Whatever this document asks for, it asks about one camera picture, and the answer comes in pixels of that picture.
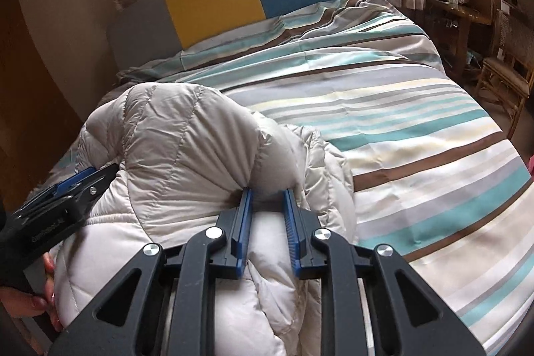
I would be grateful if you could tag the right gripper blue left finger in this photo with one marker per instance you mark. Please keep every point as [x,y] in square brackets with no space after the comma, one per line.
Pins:
[162,302]

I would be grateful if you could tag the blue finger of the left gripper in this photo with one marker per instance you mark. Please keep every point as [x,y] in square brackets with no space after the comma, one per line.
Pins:
[66,185]

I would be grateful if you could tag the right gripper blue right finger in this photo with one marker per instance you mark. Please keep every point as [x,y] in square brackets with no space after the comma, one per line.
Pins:
[372,300]

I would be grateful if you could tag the beige quilted down jacket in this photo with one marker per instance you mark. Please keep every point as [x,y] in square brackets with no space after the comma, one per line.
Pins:
[185,153]

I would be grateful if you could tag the person's left hand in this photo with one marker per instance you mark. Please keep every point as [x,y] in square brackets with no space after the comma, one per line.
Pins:
[19,304]

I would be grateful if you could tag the brown wooden wardrobe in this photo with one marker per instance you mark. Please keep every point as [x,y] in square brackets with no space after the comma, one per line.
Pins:
[38,125]

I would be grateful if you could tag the striped bed cover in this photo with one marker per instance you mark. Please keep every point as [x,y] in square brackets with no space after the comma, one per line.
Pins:
[434,176]

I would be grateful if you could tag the pink ruffled blanket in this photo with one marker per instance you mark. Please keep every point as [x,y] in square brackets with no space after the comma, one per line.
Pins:
[531,165]

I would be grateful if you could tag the wooden rattan chair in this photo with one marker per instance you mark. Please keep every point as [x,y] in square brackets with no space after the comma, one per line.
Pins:
[506,79]

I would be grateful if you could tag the wooden side table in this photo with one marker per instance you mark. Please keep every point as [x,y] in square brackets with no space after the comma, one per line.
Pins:
[464,16]

